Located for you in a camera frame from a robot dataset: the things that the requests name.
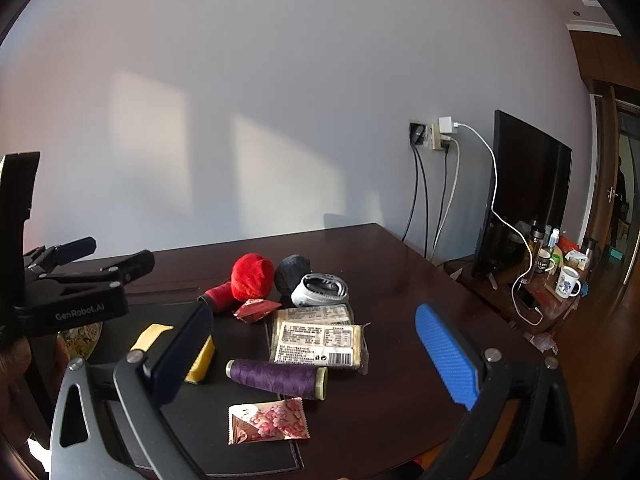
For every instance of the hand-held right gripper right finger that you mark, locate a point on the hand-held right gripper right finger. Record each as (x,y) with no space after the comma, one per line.
(445,355)

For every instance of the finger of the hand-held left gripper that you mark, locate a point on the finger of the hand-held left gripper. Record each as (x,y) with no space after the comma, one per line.
(75,249)
(125,266)

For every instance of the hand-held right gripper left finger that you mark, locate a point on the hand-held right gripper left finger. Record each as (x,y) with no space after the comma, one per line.
(185,345)

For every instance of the yellow block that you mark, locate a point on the yellow block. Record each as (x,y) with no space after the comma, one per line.
(202,362)

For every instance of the red snack packet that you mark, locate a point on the red snack packet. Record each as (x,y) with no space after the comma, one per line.
(257,310)

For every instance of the purple thread spool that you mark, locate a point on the purple thread spool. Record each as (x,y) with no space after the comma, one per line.
(275,377)

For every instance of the red sock ball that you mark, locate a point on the red sock ball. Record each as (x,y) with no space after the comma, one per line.
(252,275)

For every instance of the pink snack packet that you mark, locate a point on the pink snack packet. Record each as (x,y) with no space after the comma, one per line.
(270,422)

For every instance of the pale cracker packet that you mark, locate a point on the pale cracker packet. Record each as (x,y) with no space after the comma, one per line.
(320,345)
(315,314)

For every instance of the white grey sock roll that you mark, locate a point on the white grey sock roll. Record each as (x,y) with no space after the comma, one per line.
(320,292)

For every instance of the person's left hand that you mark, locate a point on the person's left hand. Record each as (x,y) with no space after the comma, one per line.
(11,367)

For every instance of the patterned bowl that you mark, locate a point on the patterned bowl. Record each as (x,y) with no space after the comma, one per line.
(82,340)

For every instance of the black phone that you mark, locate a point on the black phone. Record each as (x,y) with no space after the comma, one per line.
(526,300)

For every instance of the clear plastic wrapper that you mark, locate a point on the clear plastic wrapper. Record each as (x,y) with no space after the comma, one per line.
(542,344)

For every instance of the dark grey sock ball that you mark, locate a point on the dark grey sock ball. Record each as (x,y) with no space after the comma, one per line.
(292,272)

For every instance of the dark mug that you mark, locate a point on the dark mug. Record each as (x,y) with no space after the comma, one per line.
(542,262)

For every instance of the white mug blue print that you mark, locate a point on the white mug blue print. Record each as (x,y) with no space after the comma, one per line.
(567,282)

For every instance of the dark bottle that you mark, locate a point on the dark bottle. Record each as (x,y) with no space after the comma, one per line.
(537,237)

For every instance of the clear bottle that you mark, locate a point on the clear bottle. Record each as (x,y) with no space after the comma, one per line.
(553,242)

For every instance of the black monitor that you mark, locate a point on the black monitor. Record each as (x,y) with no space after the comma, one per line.
(520,185)

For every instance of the teal box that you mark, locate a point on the teal box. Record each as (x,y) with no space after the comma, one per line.
(616,254)

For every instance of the white charger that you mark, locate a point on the white charger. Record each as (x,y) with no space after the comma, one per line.
(448,126)

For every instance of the wooden door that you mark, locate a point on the wooden door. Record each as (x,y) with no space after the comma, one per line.
(602,170)

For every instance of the cream wall socket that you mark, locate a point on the cream wall socket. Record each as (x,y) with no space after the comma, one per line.
(437,142)

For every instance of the black wall socket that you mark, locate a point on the black wall socket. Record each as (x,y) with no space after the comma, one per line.
(418,133)

